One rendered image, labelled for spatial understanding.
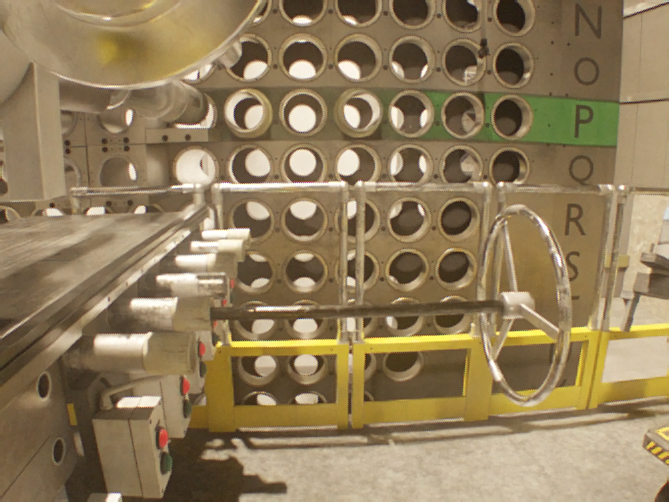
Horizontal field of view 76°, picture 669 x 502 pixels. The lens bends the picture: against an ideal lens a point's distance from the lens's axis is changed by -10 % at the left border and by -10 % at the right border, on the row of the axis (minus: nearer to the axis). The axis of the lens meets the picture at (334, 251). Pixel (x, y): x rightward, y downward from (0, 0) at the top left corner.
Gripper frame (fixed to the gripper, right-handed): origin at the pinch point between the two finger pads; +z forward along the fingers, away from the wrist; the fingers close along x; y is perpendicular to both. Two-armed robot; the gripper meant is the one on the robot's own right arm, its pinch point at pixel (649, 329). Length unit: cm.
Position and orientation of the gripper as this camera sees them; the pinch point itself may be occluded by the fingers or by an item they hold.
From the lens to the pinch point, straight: 130.8
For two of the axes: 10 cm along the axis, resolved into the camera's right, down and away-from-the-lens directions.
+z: -3.3, 9.4, -0.4
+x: -3.5, -0.8, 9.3
